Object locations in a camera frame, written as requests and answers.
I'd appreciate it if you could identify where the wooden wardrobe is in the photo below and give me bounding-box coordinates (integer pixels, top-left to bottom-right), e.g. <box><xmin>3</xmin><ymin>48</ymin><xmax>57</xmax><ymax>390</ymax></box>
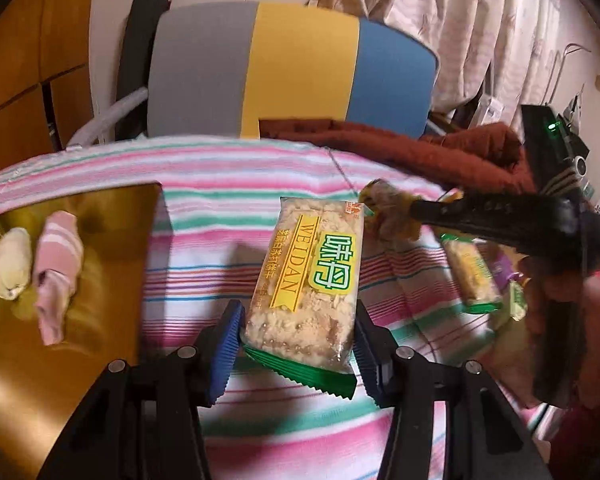
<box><xmin>0</xmin><ymin>0</ymin><xmax>101</xmax><ymax>181</ymax></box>

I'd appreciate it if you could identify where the grey yellow blue chair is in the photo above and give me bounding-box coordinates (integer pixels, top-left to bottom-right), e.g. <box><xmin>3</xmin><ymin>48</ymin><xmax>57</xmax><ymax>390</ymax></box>
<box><xmin>67</xmin><ymin>0</ymin><xmax>440</xmax><ymax>151</ymax></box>

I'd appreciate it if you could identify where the golden storage box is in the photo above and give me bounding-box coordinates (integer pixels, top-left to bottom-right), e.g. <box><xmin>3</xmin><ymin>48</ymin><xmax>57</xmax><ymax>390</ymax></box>
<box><xmin>0</xmin><ymin>182</ymin><xmax>163</xmax><ymax>480</ymax></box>

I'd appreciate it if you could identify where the patterned beige curtain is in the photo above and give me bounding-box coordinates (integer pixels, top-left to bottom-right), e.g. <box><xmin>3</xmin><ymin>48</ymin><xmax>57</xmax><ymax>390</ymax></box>
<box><xmin>310</xmin><ymin>0</ymin><xmax>600</xmax><ymax>116</ymax></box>

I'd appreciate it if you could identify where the green yellow biscuit packet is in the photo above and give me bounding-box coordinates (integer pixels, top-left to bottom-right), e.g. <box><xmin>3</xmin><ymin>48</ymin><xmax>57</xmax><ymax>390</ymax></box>
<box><xmin>440</xmin><ymin>234</ymin><xmax>503</xmax><ymax>313</ymax></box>
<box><xmin>240</xmin><ymin>196</ymin><xmax>366</xmax><ymax>401</ymax></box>

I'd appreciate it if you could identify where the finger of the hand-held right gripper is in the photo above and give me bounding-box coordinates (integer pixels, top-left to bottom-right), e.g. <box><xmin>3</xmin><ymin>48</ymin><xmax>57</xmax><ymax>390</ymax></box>
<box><xmin>410</xmin><ymin>192</ymin><xmax>581</xmax><ymax>261</ymax></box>

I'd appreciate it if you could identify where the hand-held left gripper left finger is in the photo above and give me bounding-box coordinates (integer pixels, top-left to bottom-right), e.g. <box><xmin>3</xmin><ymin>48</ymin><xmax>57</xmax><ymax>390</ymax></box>
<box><xmin>37</xmin><ymin>300</ymin><xmax>246</xmax><ymax>480</ymax></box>

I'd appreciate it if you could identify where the purple snack packet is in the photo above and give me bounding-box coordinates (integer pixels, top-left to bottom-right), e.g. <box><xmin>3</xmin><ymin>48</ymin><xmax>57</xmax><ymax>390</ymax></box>
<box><xmin>495</xmin><ymin>250</ymin><xmax>523</xmax><ymax>286</ymax></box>

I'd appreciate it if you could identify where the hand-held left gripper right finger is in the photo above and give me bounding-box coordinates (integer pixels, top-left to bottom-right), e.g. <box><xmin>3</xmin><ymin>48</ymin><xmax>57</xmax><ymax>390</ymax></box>
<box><xmin>352</xmin><ymin>300</ymin><xmax>551</xmax><ymax>480</ymax></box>

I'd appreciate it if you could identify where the brown quilted jacket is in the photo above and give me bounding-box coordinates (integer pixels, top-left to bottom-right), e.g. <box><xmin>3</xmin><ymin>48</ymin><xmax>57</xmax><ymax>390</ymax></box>
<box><xmin>262</xmin><ymin>117</ymin><xmax>538</xmax><ymax>196</ymax></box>

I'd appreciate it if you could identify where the pink striped rolled sock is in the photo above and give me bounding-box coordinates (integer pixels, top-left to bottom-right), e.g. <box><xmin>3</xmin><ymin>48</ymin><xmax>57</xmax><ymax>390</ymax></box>
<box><xmin>32</xmin><ymin>211</ymin><xmax>85</xmax><ymax>346</ymax></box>

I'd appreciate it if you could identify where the cream rolled sock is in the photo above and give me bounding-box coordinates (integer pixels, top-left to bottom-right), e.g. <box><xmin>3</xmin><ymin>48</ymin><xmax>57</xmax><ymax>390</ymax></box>
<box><xmin>0</xmin><ymin>227</ymin><xmax>32</xmax><ymax>302</ymax></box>

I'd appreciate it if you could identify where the striped bed sheet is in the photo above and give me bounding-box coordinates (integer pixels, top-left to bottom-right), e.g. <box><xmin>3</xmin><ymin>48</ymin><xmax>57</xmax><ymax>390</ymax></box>
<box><xmin>0</xmin><ymin>135</ymin><xmax>546</xmax><ymax>480</ymax></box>

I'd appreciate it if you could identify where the yellow brown snack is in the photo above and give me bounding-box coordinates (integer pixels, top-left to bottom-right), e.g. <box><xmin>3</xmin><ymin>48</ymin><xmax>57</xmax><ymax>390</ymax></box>
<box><xmin>357</xmin><ymin>179</ymin><xmax>466</xmax><ymax>246</ymax></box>

